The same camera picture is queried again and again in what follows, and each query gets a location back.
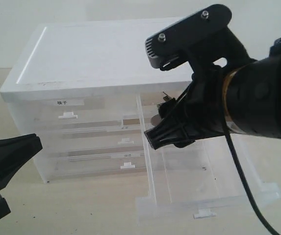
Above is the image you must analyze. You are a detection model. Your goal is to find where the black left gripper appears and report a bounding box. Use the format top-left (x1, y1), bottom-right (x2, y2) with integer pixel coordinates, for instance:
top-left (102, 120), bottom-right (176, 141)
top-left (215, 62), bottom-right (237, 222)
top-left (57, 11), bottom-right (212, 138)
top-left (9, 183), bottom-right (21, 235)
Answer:
top-left (0, 134), bottom-right (42, 220)

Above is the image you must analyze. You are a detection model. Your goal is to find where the key bunch with blue tag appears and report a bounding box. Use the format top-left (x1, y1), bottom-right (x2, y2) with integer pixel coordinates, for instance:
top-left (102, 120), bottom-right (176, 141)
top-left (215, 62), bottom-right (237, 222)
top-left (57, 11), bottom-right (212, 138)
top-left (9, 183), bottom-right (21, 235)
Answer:
top-left (150, 92), bottom-right (178, 126)

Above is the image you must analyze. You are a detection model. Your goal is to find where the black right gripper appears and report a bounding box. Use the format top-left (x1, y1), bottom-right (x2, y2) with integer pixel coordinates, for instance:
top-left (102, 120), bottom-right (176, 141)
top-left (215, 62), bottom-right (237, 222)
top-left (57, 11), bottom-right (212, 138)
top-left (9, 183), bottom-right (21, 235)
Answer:
top-left (144, 66), bottom-right (224, 150)

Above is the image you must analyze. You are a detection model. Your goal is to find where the clear wide drawer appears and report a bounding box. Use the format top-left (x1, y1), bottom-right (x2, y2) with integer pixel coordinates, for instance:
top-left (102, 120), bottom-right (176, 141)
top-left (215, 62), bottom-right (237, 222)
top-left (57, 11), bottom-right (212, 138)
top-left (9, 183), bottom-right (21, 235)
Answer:
top-left (34, 151), bottom-right (147, 183)
top-left (35, 125), bottom-right (143, 158)

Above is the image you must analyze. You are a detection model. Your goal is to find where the clear bottom wide drawer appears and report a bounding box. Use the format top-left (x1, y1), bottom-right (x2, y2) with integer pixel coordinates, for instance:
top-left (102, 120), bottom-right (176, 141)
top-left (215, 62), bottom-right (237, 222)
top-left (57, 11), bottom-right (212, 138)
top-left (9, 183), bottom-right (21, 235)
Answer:
top-left (34, 151), bottom-right (147, 183)

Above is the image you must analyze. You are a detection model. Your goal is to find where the clear middle wide drawer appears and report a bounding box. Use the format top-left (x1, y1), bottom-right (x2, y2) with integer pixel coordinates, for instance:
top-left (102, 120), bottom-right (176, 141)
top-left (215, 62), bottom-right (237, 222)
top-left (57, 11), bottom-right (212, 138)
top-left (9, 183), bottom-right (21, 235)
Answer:
top-left (35, 125), bottom-right (143, 158)

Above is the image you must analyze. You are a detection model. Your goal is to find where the white plastic drawer cabinet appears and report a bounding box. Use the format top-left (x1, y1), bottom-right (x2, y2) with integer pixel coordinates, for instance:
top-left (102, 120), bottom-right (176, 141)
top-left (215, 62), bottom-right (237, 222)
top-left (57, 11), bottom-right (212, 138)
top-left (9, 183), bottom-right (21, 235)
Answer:
top-left (0, 16), bottom-right (204, 184)

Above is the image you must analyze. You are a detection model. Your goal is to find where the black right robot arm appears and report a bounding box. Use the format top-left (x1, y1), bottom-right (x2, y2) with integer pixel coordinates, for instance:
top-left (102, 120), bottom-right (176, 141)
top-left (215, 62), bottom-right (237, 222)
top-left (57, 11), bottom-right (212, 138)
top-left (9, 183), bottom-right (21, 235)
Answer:
top-left (145, 25), bottom-right (281, 149)

